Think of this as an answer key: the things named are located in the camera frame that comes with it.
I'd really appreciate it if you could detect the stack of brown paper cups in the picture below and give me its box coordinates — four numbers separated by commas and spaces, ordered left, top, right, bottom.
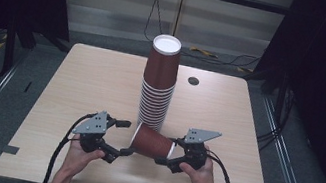
133, 32, 185, 134

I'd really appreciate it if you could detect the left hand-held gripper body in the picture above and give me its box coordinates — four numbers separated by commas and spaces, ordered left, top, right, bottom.
69, 105, 125, 158

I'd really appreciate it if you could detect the black metal stand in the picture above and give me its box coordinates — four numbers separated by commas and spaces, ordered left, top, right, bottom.
0, 9, 43, 83

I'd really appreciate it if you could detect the black floor cable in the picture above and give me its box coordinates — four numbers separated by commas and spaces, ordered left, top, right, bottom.
179, 42, 262, 73

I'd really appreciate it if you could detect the person's right hand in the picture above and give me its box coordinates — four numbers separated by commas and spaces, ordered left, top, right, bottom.
175, 141, 220, 183

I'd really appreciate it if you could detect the dark round table grommet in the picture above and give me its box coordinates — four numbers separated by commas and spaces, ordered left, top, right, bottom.
186, 75, 201, 88

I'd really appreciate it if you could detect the person's left hand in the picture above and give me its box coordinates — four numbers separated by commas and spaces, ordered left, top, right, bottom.
62, 132, 109, 181

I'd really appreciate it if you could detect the yellow tool on floor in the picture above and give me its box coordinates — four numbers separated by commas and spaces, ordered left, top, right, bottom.
188, 45, 221, 61

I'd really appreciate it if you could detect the thin black power cable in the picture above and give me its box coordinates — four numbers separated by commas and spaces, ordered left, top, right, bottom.
142, 0, 159, 42
149, 0, 170, 36

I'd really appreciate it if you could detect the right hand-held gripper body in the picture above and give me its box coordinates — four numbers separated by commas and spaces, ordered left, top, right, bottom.
169, 124, 224, 182

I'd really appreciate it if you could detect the thick black left gripper cable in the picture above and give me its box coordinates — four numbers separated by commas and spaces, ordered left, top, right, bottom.
37, 105, 98, 183

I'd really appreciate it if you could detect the single brown paper cup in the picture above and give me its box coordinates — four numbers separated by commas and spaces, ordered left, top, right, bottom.
128, 120, 180, 163

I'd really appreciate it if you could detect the bundle of black cables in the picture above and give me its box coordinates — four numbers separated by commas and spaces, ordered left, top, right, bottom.
254, 82, 299, 157

